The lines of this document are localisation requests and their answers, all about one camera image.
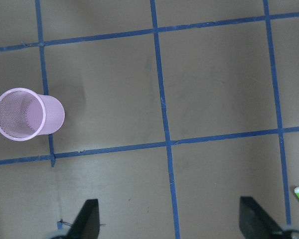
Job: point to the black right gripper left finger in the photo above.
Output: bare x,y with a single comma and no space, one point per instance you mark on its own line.
87,222

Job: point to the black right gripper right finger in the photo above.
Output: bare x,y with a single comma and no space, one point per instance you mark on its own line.
255,222

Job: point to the pink mesh cup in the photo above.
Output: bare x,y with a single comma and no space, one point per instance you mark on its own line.
24,114

